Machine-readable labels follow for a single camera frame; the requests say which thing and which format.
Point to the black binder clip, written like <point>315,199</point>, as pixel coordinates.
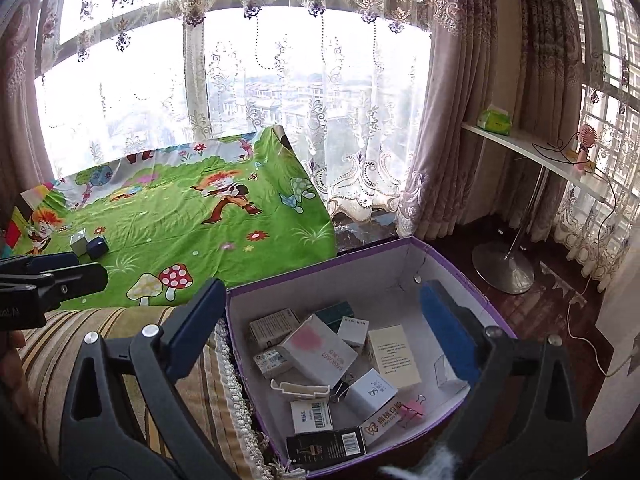
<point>341,391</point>

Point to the green cartoon printed cloth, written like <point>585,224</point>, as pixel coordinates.
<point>175,220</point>

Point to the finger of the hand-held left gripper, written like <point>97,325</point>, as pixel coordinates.
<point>55,261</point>
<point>75,280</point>

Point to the pink binder clip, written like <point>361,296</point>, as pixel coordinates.
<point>414,406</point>

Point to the white box black lettering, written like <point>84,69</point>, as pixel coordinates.
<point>354,332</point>

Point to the small grey white box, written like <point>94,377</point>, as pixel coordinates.
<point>78,246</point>

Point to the white box orange print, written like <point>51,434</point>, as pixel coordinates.
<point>382,427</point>

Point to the pink desk fan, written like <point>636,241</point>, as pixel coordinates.
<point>582,142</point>

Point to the cream box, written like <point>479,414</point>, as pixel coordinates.
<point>395,355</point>

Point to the dark blue box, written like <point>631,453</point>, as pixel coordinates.
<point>97,249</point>

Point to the person's left hand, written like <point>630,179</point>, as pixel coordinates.
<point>16,341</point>

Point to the striped beige towel blanket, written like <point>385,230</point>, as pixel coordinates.
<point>45,350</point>

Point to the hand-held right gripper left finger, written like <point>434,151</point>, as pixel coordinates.
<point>197,320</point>

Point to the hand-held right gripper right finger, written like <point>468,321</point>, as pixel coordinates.
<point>447,330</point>

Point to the teal packet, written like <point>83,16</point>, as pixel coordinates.
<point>334,314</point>

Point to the beige drape curtain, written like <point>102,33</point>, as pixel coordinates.
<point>475,60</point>
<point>20,110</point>

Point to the green tissue pack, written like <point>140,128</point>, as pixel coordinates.
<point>495,121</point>

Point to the white lace sheer curtain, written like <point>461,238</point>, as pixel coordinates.
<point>300,110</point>
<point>615,210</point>

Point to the pale grey carton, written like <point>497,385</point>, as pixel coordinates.
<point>272,329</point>

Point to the white side table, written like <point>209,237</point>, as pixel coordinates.
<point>530,149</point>

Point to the large white box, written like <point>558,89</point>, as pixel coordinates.
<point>315,352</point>

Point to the clear plastic box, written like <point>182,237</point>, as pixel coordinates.
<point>445,375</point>

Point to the blue white small box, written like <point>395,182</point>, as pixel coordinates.
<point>272,362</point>

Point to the small white barcode box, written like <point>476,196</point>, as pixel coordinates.
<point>311,416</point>

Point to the purple cardboard storage box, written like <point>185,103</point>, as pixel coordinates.
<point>380,280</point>

